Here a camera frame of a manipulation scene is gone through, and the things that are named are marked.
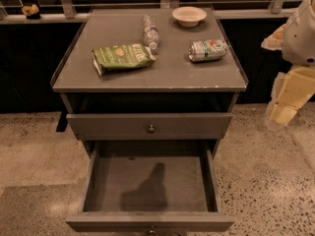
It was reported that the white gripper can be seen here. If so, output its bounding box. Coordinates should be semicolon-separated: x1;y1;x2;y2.
261;0;315;131

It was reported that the green jalapeno chip bag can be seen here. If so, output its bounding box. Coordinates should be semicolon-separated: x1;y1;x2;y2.
92;43;156;75

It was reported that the round metal drawer knob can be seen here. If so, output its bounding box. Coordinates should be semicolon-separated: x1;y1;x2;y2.
148;125;156;134

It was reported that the middle drawer metal knob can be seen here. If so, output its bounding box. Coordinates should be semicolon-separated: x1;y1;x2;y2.
149;226;156;234

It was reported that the green white soda can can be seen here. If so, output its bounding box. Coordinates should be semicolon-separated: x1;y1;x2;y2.
188;39;227;62

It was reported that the white paper bowl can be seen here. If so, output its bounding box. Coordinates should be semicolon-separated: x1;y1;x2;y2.
172;7;207;28

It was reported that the clear plastic water bottle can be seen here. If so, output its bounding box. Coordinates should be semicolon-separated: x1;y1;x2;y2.
142;15;159;53

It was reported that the open grey middle drawer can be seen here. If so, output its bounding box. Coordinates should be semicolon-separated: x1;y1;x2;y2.
66;141;234;234

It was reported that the grey drawer cabinet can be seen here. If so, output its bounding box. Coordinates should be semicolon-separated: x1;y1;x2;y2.
49;5;249;159

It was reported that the small yellow black object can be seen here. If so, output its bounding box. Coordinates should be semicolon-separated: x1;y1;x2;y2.
22;4;40;20

